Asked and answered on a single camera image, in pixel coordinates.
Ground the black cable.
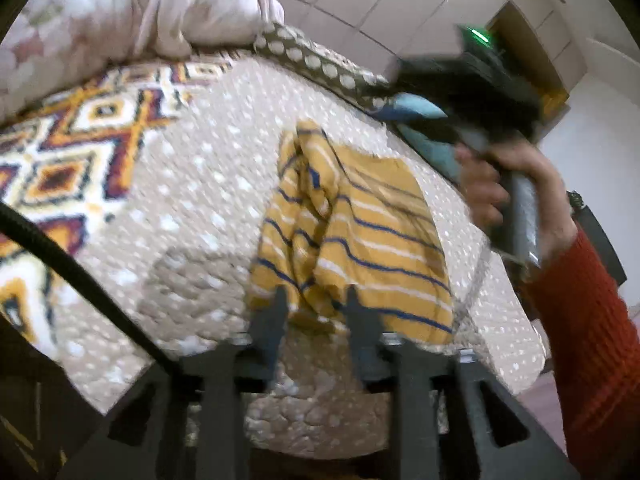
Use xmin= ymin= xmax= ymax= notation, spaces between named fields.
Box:
xmin=0 ymin=204 xmax=183 ymax=378

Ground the dark furniture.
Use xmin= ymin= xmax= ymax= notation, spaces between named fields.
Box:
xmin=567 ymin=190 xmax=628 ymax=286

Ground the teal pillow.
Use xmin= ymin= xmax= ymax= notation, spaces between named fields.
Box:
xmin=377 ymin=91 xmax=471 ymax=188

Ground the pink floral duvet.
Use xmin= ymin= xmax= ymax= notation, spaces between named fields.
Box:
xmin=0 ymin=0 xmax=286 ymax=121

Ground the white wardrobe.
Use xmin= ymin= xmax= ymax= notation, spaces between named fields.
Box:
xmin=235 ymin=0 xmax=506 ymax=78

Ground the orange geometric patterned blanket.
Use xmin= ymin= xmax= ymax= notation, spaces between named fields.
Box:
xmin=0 ymin=57 xmax=238 ymax=346

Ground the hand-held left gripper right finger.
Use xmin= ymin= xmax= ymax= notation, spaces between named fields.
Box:
xmin=344 ymin=285 xmax=581 ymax=480

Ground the person's right hand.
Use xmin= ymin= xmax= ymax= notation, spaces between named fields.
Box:
xmin=456 ymin=139 xmax=579 ymax=262

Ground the olive dotted pillow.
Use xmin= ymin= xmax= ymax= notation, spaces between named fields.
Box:
xmin=252 ymin=22 xmax=396 ymax=111

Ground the beige dotted quilt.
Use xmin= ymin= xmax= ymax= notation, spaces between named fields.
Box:
xmin=50 ymin=55 xmax=548 ymax=453

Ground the person's right forearm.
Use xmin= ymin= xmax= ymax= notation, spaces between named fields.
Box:
xmin=520 ymin=227 xmax=640 ymax=480

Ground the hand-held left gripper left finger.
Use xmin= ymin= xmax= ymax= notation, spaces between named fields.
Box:
xmin=57 ymin=285 xmax=292 ymax=480

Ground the yellow striped small shirt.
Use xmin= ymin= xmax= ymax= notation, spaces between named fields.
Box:
xmin=247 ymin=119 xmax=457 ymax=347

